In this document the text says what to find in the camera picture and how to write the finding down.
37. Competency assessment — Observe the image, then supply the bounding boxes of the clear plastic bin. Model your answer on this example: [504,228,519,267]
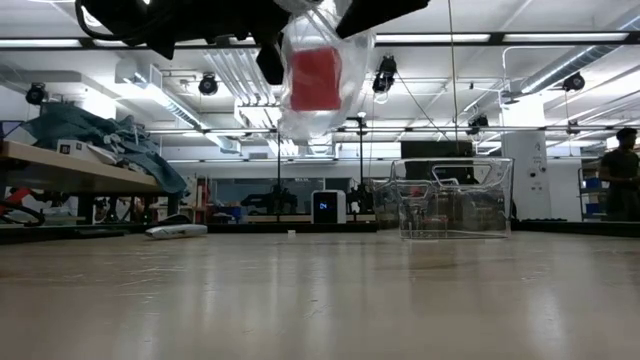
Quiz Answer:
[372,156,516,242]

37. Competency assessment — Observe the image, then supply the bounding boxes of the teal crumpled cloth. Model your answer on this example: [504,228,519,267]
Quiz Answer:
[20,102,190,198]

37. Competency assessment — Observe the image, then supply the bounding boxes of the black ceiling spotlight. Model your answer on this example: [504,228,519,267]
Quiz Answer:
[24,82,49,108]
[562,71,587,94]
[197,72,221,98]
[372,54,400,95]
[467,114,491,138]

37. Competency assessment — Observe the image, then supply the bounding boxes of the black gantry stand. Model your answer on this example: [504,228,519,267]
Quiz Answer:
[276,112,366,224]

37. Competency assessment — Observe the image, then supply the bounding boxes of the wooden workbench grey steel legs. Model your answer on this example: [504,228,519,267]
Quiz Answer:
[0,139,182,226]

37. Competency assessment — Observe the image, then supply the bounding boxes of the pink elastic bandage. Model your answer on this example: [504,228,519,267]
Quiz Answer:
[289,46,344,113]

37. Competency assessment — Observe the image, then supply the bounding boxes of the person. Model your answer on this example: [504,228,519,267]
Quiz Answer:
[598,127,640,223]

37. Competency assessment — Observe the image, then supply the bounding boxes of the white cardboard box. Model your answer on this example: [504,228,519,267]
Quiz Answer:
[56,139,120,167]

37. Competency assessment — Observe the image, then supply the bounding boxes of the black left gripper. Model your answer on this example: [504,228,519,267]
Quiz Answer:
[164,0,292,86]

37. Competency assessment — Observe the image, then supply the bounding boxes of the silver air duct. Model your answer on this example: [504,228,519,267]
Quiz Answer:
[519,14,640,97]

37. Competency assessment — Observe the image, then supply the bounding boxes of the clear plastic bag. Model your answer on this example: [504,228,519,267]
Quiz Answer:
[277,0,377,143]

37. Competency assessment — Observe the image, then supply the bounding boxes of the black wall panel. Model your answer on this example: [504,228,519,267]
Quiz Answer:
[399,140,476,184]

